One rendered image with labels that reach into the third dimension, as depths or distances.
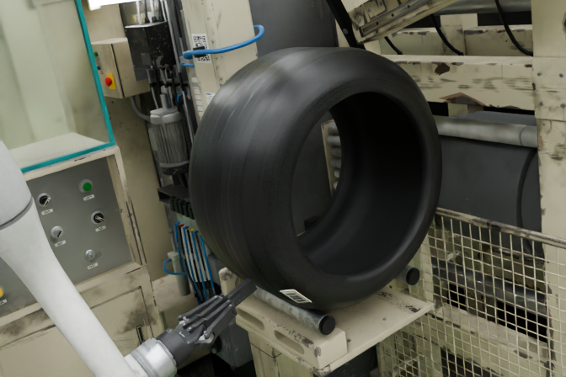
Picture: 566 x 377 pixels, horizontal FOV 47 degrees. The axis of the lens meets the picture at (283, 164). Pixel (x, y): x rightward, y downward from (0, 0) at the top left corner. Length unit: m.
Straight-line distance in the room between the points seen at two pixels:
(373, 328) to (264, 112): 0.64
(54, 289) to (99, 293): 0.83
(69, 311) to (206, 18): 0.81
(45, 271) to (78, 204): 0.80
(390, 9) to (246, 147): 0.60
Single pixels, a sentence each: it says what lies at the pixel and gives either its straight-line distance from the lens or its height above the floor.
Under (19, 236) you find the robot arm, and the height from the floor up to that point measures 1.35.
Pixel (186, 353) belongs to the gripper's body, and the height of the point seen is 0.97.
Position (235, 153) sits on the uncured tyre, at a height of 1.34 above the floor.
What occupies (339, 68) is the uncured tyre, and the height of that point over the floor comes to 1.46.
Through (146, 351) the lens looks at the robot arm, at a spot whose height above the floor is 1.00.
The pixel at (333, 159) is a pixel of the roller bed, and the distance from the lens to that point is 2.02.
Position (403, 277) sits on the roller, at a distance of 1.64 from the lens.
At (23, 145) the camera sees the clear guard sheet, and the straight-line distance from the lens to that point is 1.82.
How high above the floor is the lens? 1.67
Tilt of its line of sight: 17 degrees down
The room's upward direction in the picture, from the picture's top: 10 degrees counter-clockwise
